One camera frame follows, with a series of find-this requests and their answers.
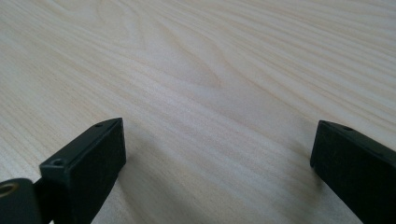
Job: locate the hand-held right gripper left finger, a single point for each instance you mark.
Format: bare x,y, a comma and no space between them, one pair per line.
87,168

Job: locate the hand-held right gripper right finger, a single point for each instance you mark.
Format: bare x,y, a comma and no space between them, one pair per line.
358,174

